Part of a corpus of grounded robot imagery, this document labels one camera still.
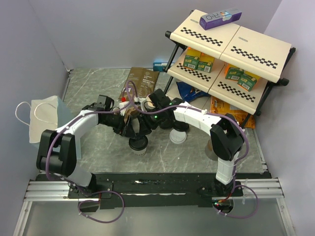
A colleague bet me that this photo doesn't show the white plastic cup lids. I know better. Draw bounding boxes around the white plastic cup lids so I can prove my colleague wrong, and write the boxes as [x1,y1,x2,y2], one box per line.
[169,129,187,145]

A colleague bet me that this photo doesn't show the cream checkered shelf rack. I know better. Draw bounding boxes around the cream checkered shelf rack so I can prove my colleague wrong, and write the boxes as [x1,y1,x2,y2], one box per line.
[165,9,296,116]

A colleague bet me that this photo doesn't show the brown pulp cup carrier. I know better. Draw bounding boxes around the brown pulp cup carrier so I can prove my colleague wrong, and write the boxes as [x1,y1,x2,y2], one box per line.
[124,106,139,125]

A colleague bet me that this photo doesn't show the orange snack bag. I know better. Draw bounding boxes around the orange snack bag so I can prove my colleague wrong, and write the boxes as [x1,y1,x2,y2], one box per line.
[210,96,255,129]

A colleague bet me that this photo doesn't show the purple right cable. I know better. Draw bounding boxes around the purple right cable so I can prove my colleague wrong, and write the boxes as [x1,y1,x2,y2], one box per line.
[127,85,260,219]

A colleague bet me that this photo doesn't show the single white paper cup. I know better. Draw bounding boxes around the single white paper cup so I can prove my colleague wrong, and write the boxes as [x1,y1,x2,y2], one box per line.
[130,146,147,156]

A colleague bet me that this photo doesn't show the blue R&O box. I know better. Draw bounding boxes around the blue R&O box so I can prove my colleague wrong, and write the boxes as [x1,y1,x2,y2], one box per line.
[153,61,168,72]

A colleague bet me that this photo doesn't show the grey cup of stirrers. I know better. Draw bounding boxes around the grey cup of stirrers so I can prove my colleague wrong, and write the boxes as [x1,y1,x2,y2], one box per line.
[205,139,218,161]

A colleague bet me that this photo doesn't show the black cup lid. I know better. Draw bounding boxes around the black cup lid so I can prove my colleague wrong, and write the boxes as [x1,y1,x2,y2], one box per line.
[173,121,189,132]
[128,136,149,147]

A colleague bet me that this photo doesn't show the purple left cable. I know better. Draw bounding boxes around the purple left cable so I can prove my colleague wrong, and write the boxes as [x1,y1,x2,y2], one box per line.
[45,80,138,223]

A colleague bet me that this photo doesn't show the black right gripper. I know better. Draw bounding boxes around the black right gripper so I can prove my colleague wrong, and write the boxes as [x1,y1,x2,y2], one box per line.
[137,107,164,138]

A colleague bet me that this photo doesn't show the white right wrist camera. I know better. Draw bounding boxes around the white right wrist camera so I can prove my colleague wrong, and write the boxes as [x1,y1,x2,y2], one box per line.
[134,97,147,110]

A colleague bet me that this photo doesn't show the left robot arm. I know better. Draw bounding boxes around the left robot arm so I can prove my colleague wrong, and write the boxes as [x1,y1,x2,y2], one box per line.
[36,95,133,198]

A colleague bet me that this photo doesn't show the brown coffee bean bag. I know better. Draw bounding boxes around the brown coffee bean bag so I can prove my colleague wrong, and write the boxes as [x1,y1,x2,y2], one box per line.
[123,67,159,98]

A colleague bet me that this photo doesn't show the light blue paper bag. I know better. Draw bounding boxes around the light blue paper bag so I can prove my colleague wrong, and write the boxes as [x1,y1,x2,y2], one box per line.
[15,95,74,148]

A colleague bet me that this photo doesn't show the blue chip bag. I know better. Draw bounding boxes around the blue chip bag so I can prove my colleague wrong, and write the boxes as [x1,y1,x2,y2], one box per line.
[176,82,209,103]

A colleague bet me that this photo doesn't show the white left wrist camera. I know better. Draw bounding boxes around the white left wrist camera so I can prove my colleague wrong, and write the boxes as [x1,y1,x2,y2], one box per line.
[119,97,132,116]

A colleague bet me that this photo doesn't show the purple cable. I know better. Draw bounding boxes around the purple cable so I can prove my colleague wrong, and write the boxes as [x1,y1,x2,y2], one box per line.
[45,80,138,223]
[127,85,260,219]

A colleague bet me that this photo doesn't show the purple R&O box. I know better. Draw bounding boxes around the purple R&O box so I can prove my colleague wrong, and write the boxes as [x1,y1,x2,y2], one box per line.
[199,7,242,30]

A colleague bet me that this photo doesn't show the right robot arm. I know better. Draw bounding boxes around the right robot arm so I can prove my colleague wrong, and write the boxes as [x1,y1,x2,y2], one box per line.
[134,90,249,196]

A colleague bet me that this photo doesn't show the green juice carton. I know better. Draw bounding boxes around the green juice carton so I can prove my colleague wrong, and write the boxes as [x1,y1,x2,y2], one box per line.
[237,74,257,91]
[183,55,199,70]
[225,67,244,81]
[196,60,214,73]

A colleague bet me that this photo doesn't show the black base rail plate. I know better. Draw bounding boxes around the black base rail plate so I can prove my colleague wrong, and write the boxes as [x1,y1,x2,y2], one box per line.
[24,172,284,213]

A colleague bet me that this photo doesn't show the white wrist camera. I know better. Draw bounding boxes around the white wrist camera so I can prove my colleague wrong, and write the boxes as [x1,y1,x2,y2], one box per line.
[134,97,147,110]
[119,97,132,116]

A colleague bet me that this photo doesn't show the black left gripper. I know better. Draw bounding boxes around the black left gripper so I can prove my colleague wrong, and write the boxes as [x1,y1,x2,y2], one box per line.
[101,112,136,139]

